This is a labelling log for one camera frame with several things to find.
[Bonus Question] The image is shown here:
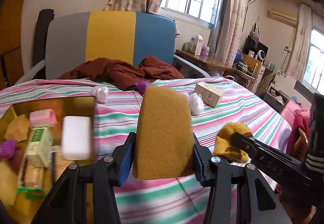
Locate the yellow knitted cloth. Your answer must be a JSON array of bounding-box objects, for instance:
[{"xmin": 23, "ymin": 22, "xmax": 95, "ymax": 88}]
[{"xmin": 213, "ymin": 122, "xmax": 253, "ymax": 164}]

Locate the beige cardboard box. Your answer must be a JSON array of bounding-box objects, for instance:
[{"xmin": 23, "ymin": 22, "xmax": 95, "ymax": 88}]
[{"xmin": 194, "ymin": 82, "xmax": 224, "ymax": 108}]

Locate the clear plastic bag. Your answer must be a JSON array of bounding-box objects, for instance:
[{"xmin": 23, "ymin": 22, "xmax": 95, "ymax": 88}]
[{"xmin": 189, "ymin": 93, "xmax": 205, "ymax": 115}]

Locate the yellow sponge block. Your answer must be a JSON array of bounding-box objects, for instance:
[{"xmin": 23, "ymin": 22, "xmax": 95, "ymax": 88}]
[{"xmin": 132, "ymin": 86, "xmax": 194, "ymax": 180}]

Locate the purple snack packet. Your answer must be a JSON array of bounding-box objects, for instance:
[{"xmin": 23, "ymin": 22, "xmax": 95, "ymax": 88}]
[{"xmin": 134, "ymin": 81, "xmax": 151, "ymax": 95}]

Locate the cracker packet green wrapper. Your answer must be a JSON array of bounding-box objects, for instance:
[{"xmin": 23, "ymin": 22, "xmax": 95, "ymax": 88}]
[{"xmin": 17, "ymin": 160, "xmax": 55, "ymax": 194}]

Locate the green white small box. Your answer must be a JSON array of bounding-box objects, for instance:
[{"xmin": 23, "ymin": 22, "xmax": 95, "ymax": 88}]
[{"xmin": 25, "ymin": 125, "xmax": 53, "ymax": 168}]

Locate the white foam block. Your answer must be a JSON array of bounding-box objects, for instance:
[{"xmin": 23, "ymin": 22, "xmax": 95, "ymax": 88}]
[{"xmin": 61, "ymin": 116, "xmax": 92, "ymax": 161}]

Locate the gold metal tin box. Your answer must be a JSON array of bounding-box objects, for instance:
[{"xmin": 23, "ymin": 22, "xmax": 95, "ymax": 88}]
[{"xmin": 1, "ymin": 96, "xmax": 96, "ymax": 223}]

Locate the purple packet in tin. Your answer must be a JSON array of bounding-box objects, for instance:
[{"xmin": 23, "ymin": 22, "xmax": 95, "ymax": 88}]
[{"xmin": 0, "ymin": 139, "xmax": 16, "ymax": 160}]

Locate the cluttered wooden shelf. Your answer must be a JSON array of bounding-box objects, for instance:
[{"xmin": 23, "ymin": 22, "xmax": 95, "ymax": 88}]
[{"xmin": 237, "ymin": 35, "xmax": 268, "ymax": 93}]

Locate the pink hair roller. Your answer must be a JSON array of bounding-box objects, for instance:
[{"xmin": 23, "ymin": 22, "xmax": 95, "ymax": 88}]
[{"xmin": 29, "ymin": 109, "xmax": 56, "ymax": 128}]

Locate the wooden bedside table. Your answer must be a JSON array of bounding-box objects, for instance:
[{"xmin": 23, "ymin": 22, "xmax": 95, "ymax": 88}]
[{"xmin": 175, "ymin": 49, "xmax": 236, "ymax": 77}]

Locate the beige curtain right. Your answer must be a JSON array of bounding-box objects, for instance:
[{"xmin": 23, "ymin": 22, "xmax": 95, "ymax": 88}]
[{"xmin": 208, "ymin": 0, "xmax": 247, "ymax": 66}]

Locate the pink cup on table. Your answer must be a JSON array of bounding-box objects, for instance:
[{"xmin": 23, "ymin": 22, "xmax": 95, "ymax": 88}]
[{"xmin": 200, "ymin": 45, "xmax": 210, "ymax": 57}]

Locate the white carton on table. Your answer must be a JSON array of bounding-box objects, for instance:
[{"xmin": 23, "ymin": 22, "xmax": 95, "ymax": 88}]
[{"xmin": 189, "ymin": 35, "xmax": 203, "ymax": 56}]

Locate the dark red jacket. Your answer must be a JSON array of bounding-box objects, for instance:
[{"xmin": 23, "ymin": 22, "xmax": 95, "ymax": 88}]
[{"xmin": 59, "ymin": 56, "xmax": 184, "ymax": 91}]

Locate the black rolled mat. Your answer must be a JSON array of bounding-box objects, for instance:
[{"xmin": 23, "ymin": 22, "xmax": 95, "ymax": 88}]
[{"xmin": 32, "ymin": 9, "xmax": 54, "ymax": 66}]

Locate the grey yellow blue headboard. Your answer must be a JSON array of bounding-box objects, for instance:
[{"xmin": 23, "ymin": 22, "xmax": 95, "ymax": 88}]
[{"xmin": 45, "ymin": 11, "xmax": 176, "ymax": 80}]

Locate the wall air conditioner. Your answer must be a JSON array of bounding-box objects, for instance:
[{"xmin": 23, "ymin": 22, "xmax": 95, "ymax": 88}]
[{"xmin": 268, "ymin": 9, "xmax": 298, "ymax": 27}]

